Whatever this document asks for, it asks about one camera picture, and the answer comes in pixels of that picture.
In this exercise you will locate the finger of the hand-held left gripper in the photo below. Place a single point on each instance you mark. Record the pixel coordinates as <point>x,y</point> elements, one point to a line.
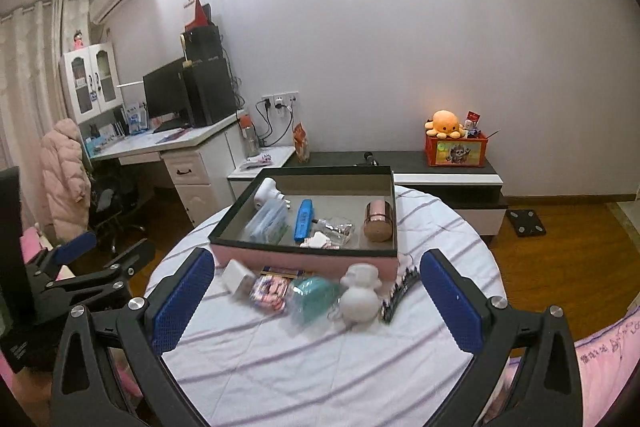
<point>75,248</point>
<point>125,264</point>

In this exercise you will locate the clear blue jar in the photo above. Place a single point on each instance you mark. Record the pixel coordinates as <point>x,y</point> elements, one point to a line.
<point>312,302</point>

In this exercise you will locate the red printed storage box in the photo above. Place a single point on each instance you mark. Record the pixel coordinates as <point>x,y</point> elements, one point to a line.
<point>457,153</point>

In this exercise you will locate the white figurine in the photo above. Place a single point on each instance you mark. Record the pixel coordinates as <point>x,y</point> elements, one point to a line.
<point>359,297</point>

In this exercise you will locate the black speaker box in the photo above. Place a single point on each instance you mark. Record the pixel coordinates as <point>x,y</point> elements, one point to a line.
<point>205,44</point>

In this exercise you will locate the white crumpled tissue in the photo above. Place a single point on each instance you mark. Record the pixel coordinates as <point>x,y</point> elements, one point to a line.
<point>315,240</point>

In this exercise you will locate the white wall socket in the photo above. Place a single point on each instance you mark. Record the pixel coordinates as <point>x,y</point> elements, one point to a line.
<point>280,99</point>

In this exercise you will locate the blue tube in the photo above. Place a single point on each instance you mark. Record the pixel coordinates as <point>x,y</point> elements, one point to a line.
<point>304,219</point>

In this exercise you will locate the pink puffer jacket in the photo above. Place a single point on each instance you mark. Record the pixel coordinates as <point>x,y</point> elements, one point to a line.
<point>65,182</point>

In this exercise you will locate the black computer monitor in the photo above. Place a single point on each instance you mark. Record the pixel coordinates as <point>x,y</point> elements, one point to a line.
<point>162,89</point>

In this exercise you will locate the bottle with orange cap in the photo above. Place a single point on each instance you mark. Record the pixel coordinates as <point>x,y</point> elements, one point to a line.
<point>249,138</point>

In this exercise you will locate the red white toy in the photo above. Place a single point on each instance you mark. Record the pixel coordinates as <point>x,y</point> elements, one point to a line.
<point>472,123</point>

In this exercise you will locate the blue white box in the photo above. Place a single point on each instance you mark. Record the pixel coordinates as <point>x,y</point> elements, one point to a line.
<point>136,119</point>

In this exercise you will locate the rose gold cylinder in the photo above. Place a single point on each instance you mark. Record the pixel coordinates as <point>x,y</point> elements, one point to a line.
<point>378,221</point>

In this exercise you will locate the low black white cabinet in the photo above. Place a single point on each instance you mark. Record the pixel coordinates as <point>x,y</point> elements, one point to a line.
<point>450,187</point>

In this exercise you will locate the clear pack of blue masks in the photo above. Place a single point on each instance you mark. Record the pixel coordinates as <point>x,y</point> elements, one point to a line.
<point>270,222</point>

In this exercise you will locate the black microphone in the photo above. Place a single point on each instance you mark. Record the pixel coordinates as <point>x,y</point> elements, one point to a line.
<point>370,158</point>

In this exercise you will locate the clear plastic bag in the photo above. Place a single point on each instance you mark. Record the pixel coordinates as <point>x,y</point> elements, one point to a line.
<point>339,227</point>

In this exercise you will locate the pink printed cloth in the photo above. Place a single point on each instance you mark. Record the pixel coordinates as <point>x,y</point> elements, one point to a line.
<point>610,342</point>

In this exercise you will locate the printed papers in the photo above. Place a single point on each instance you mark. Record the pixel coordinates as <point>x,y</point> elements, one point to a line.
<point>256,162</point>

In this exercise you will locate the red triangular ornament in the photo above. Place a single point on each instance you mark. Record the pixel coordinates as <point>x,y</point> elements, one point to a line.
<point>197,17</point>

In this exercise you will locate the white glass door cabinet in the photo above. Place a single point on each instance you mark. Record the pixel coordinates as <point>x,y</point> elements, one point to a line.
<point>90,107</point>

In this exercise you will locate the black hair comb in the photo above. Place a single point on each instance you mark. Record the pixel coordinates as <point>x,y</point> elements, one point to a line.
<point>397,296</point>

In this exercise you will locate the orange octopus plush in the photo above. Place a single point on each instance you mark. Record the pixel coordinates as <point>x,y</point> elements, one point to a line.
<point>444,123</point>

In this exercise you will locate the black keyboard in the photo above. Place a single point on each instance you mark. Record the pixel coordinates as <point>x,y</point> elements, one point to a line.
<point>170,125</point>

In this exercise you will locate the white desk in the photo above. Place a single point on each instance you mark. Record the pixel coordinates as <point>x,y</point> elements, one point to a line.
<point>200,187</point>

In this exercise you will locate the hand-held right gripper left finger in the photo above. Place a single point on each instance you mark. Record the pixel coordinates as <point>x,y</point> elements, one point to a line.
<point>182,302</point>

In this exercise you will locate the black computer tower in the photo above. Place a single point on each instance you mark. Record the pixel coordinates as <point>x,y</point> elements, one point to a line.
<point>210,92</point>

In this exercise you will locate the orange snack packet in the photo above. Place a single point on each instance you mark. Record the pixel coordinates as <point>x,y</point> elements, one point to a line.
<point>301,144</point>

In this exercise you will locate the black bathroom scale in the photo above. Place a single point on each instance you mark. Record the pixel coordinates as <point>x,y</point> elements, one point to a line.
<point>525,222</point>

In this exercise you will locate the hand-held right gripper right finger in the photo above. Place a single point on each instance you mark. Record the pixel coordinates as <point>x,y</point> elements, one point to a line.
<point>450,302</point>

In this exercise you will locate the small pink doll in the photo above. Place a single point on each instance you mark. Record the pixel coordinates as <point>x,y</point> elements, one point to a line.
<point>78,41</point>

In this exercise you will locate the black office chair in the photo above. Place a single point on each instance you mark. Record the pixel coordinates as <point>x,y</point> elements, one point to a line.
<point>112,207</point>

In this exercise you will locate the pink printed packet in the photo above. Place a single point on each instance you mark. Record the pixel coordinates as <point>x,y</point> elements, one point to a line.
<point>270,293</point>

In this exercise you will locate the white charger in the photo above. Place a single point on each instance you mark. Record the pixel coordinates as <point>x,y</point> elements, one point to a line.
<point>237,278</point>

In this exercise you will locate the beige curtain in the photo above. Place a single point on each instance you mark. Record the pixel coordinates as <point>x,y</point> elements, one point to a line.
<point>30,82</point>

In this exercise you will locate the pink box with black rim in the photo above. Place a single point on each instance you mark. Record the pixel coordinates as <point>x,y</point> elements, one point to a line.
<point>325,264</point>

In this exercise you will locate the white desk lamp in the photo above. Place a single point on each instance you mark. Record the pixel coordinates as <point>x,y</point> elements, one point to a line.
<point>131,84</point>

